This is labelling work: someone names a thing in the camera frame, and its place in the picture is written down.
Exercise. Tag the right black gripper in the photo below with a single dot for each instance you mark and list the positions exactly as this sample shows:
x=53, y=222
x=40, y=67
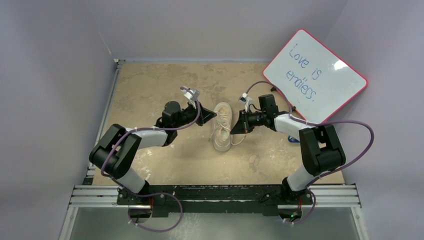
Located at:
x=245, y=121

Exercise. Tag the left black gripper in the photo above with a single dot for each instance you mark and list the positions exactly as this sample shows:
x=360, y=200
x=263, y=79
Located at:
x=204, y=115

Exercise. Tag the white shoelace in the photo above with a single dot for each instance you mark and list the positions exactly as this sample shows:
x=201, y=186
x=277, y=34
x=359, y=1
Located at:
x=223, y=122

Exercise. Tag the beige sneaker shoe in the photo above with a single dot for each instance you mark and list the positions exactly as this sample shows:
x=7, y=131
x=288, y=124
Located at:
x=221, y=136

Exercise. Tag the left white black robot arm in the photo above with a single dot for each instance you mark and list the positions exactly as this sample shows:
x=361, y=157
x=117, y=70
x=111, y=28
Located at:
x=116, y=150

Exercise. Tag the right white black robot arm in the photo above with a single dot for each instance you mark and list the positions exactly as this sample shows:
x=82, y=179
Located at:
x=320, y=147

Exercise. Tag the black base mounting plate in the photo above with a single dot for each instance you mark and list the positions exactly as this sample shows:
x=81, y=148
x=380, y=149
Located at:
x=266, y=199

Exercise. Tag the pink framed whiteboard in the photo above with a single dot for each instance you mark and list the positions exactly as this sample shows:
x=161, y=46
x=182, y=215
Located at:
x=313, y=78

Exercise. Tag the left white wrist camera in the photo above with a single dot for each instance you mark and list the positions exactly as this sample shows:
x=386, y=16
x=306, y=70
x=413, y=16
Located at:
x=191, y=94

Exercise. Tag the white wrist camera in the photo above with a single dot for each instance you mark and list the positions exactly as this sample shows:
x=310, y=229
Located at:
x=191, y=94
x=246, y=100

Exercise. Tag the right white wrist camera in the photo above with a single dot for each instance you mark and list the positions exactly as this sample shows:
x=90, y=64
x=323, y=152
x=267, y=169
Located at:
x=246, y=100

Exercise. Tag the aluminium frame rail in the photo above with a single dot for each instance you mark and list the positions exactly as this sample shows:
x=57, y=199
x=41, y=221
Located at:
x=264, y=157

